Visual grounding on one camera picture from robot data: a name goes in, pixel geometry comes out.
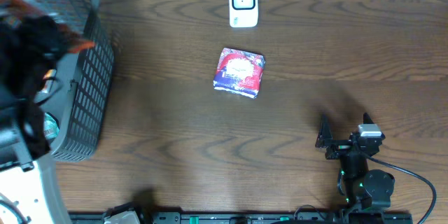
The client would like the teal snack packet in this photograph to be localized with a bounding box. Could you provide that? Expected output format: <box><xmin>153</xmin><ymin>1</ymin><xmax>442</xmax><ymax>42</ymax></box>
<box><xmin>43</xmin><ymin>113</ymin><xmax>60</xmax><ymax>140</ymax></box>

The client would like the red orange patterned snack packet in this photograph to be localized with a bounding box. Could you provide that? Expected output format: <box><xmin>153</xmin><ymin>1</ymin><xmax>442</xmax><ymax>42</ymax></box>
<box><xmin>1</xmin><ymin>0</ymin><xmax>95</xmax><ymax>56</ymax></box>

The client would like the white barcode scanner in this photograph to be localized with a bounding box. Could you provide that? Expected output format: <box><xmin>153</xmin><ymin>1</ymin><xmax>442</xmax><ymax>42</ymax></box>
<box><xmin>229</xmin><ymin>0</ymin><xmax>259</xmax><ymax>28</ymax></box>

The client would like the gray plastic mesh basket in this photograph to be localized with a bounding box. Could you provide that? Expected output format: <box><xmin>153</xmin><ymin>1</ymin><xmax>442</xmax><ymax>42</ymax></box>
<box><xmin>31</xmin><ymin>0</ymin><xmax>115</xmax><ymax>162</ymax></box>

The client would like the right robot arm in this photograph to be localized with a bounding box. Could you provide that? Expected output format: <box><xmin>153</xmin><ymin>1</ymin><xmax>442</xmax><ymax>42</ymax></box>
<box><xmin>315</xmin><ymin>113</ymin><xmax>395</xmax><ymax>224</ymax></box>

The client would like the small orange snack packet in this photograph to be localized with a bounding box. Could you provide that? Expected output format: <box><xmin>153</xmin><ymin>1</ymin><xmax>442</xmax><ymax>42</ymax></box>
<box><xmin>39</xmin><ymin>69</ymin><xmax>57</xmax><ymax>94</ymax></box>

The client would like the red purple snack bag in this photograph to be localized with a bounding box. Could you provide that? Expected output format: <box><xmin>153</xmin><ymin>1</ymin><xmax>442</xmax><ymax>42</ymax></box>
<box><xmin>213</xmin><ymin>48</ymin><xmax>265</xmax><ymax>99</ymax></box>

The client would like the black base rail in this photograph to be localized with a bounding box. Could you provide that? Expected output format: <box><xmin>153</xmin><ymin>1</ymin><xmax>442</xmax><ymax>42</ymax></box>
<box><xmin>69</xmin><ymin>211</ymin><xmax>414</xmax><ymax>224</ymax></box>

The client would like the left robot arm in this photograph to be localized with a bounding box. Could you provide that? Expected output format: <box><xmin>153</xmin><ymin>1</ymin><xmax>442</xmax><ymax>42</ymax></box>
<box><xmin>1</xmin><ymin>16</ymin><xmax>71</xmax><ymax>223</ymax></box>

